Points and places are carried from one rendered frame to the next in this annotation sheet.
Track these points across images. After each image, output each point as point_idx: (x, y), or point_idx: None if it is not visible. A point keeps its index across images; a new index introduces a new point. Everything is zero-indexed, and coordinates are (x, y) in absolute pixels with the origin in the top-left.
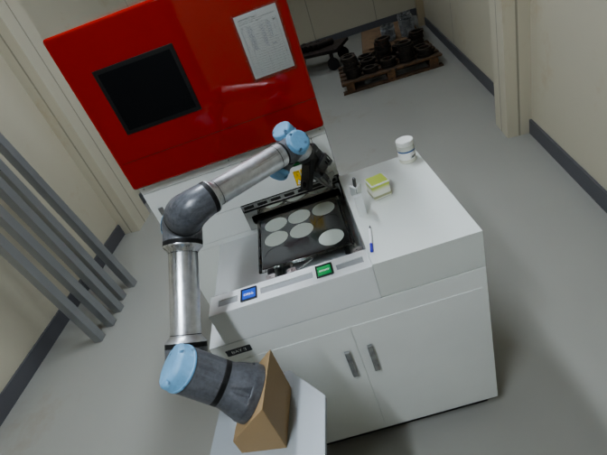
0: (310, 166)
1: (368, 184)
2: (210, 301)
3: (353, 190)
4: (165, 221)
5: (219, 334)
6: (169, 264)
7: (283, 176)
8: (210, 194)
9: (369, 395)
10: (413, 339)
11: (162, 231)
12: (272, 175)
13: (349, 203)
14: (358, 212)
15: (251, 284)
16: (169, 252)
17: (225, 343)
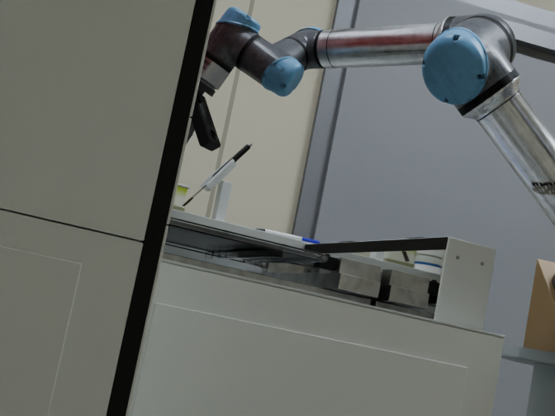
0: (207, 106)
1: (177, 183)
2: (460, 239)
3: (227, 171)
4: (514, 39)
5: (487, 301)
6: (530, 106)
7: (295, 87)
8: None
9: None
10: None
11: (500, 54)
12: (294, 78)
13: (175, 210)
14: (217, 216)
15: (401, 239)
16: (519, 89)
17: (482, 329)
